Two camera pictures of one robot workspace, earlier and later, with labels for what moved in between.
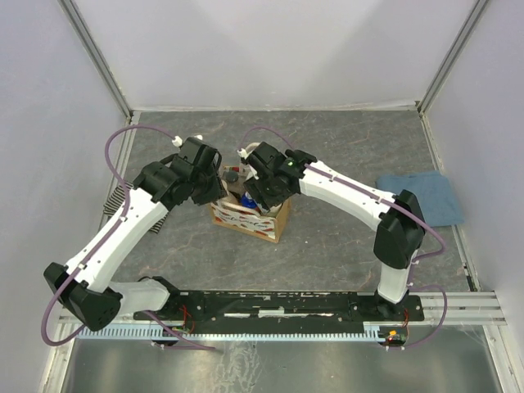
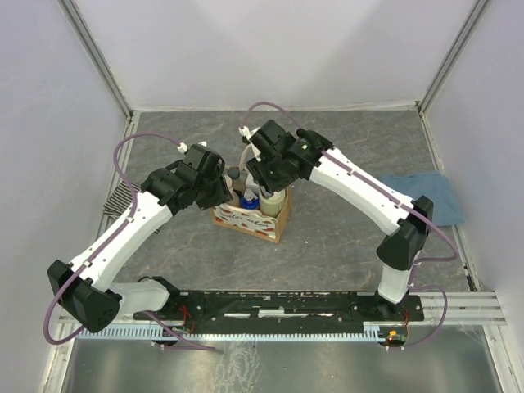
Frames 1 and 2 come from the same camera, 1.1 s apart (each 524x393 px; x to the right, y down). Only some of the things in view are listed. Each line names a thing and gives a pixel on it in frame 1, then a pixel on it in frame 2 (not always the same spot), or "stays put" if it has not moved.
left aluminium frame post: (101, 66) stays put
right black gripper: (255, 185) to (257, 165)
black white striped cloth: (116, 201) stays put
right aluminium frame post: (451, 55) stays put
